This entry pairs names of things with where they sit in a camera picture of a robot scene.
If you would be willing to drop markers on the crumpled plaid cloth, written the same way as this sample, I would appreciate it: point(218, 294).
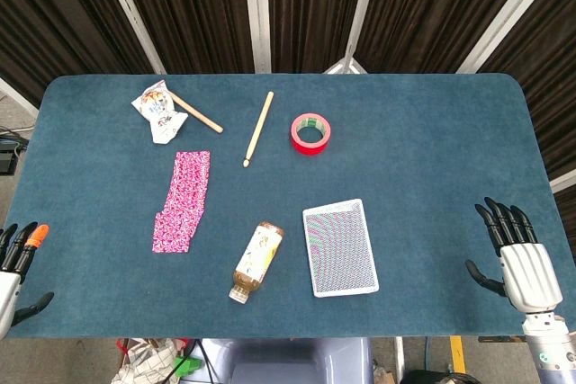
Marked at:
point(144, 363)

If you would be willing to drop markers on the left robot hand orange fingertip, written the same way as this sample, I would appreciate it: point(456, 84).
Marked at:
point(11, 262)

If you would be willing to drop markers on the dark brown pleated curtain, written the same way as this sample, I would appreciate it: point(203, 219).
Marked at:
point(193, 6)

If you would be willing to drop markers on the crumpled white snack wrapper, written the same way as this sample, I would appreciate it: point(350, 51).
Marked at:
point(158, 112)

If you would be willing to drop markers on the green plastic object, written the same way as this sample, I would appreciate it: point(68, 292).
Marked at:
point(188, 366)

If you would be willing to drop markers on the pink patterned card stack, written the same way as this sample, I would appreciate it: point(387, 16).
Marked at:
point(189, 181)

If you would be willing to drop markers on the tea bottle with white label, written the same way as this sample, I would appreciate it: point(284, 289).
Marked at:
point(257, 258)

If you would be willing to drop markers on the light wooden drumstick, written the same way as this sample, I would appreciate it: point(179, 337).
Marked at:
point(258, 128)

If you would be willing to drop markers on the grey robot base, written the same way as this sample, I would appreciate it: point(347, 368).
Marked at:
point(288, 363)

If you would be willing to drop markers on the white frame post with foot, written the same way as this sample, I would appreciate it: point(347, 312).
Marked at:
point(360, 11)

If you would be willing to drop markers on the large white-edged patterned card deck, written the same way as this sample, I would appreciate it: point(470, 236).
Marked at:
point(340, 249)

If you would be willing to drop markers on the blue felt table mat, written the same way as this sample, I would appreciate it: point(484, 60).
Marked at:
point(427, 154)

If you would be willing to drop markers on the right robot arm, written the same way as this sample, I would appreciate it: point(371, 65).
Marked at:
point(551, 348)

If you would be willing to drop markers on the black object on floor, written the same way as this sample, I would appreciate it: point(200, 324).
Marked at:
point(432, 377)

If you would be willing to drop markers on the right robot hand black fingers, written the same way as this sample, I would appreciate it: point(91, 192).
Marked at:
point(531, 276)

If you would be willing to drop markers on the white table leg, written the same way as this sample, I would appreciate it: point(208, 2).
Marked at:
point(399, 357)

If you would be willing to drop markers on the red tape roll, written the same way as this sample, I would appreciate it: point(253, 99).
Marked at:
point(298, 139)

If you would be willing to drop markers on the brown wooden stick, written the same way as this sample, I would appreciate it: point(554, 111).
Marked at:
point(202, 118)

